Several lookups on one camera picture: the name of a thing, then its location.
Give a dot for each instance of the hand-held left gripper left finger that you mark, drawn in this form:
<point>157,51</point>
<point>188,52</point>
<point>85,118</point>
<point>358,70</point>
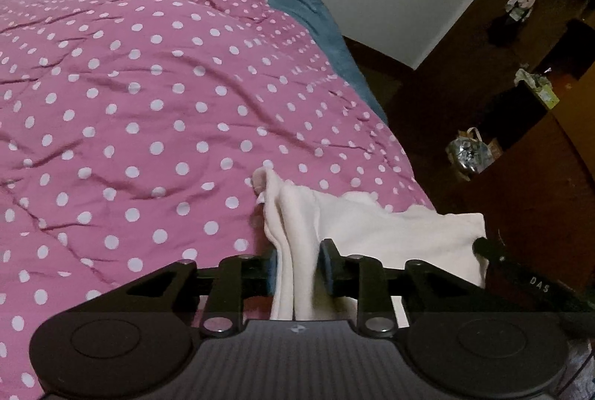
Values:
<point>265,270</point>

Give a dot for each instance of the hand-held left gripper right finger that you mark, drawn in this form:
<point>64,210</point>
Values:
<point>327,266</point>

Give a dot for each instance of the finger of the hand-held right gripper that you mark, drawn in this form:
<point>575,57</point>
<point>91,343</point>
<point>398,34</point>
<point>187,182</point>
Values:
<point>492,252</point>

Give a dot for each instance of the cream knit garment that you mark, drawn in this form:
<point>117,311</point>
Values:
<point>302,218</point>

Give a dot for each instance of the brown wooden cabinet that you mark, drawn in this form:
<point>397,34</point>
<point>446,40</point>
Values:
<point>558,176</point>

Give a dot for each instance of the shiny plastic bag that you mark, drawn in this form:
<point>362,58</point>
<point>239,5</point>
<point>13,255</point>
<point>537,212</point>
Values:
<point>472,151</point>

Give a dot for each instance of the green tissue box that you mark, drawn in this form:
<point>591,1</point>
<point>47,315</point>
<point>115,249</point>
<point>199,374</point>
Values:
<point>539,88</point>

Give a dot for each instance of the pink polka dot quilt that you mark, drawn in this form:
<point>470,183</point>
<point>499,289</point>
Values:
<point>139,102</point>

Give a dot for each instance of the teal fleece blanket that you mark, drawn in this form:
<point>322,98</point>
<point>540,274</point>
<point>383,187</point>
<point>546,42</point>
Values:
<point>320,32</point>

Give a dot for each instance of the small plush toy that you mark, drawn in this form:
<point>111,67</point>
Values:
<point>521,5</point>

